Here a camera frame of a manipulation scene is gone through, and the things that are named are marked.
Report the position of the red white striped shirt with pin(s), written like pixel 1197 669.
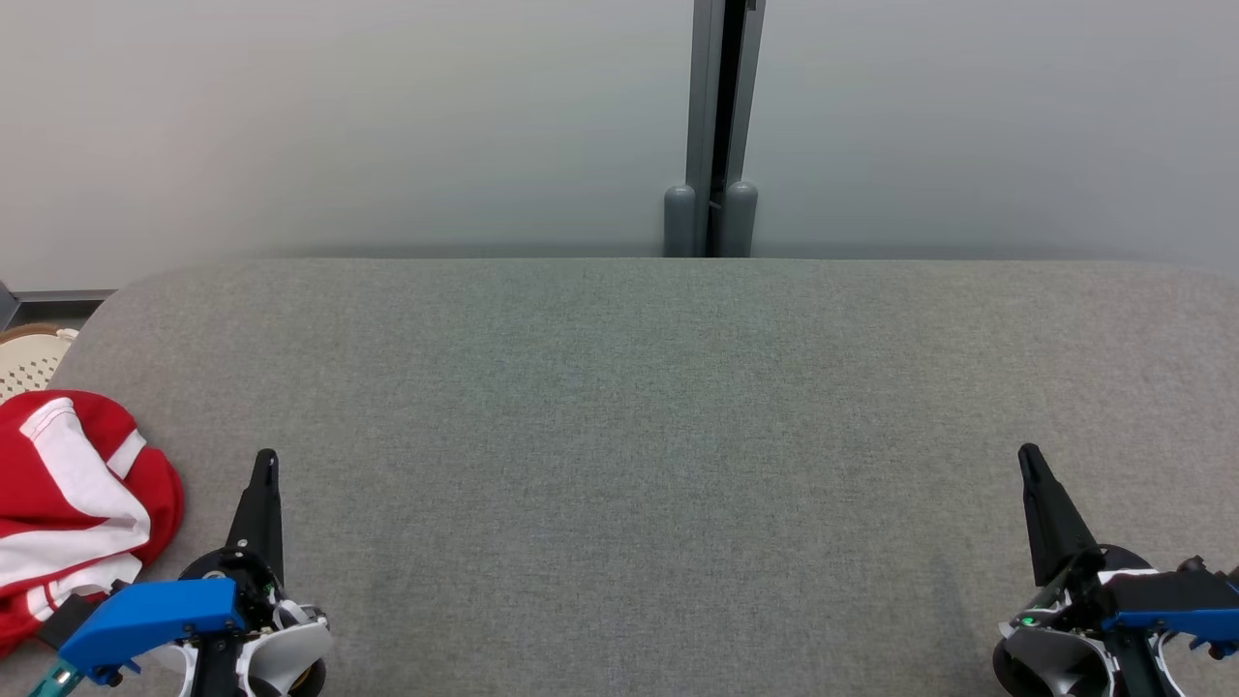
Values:
pixel 68 484

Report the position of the dark grey wall skirting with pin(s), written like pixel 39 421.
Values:
pixel 58 296

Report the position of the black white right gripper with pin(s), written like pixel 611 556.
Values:
pixel 1055 649

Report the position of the grey cylindrical post foot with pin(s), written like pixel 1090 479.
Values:
pixel 679 223
pixel 740 221

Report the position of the grey metal partition post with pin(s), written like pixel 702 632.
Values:
pixel 705 97

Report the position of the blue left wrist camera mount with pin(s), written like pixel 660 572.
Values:
pixel 145 620

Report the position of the grey fabric sofa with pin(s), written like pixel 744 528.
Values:
pixel 639 465

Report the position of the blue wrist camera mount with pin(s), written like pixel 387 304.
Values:
pixel 145 620
pixel 1176 600

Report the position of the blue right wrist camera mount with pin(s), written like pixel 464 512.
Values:
pixel 1176 600

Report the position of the beige perforated laundry basket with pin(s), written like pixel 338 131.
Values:
pixel 27 363

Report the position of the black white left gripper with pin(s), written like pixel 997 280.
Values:
pixel 281 649

